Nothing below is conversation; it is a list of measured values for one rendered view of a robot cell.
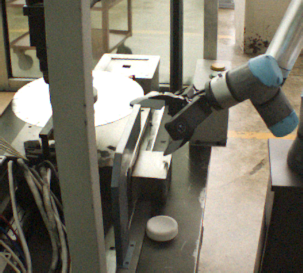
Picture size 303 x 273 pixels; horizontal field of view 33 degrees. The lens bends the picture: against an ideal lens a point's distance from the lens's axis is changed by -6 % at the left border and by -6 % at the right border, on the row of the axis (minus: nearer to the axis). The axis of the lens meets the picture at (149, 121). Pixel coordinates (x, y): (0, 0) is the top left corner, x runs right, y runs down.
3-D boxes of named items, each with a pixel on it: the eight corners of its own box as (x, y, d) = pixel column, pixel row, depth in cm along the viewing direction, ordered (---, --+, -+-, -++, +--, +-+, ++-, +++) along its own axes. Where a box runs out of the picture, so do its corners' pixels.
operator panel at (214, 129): (195, 101, 172) (197, 58, 165) (229, 103, 170) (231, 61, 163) (188, 145, 148) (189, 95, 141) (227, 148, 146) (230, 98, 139)
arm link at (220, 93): (239, 108, 113) (220, 76, 111) (222, 116, 115) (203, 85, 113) (245, 94, 119) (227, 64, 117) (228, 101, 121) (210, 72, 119)
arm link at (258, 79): (285, 93, 108) (266, 61, 105) (243, 112, 113) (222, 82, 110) (285, 74, 114) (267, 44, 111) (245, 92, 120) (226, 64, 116)
